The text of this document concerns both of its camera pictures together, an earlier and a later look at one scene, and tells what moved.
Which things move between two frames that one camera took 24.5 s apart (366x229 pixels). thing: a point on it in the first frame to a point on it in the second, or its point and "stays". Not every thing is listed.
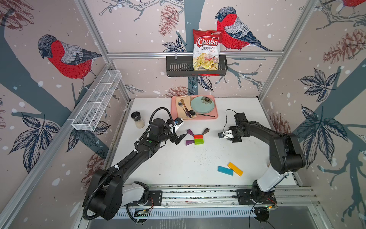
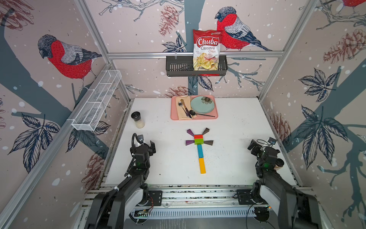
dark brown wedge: (206, 130) stays
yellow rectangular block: (236, 170) to (202, 165)
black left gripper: (174, 139) to (151, 149)
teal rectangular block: (225, 171) to (200, 153)
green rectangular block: (198, 141) stays
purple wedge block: (188, 142) stays
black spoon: (192, 112) stays
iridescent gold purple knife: (183, 102) stays
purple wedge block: (189, 131) stays
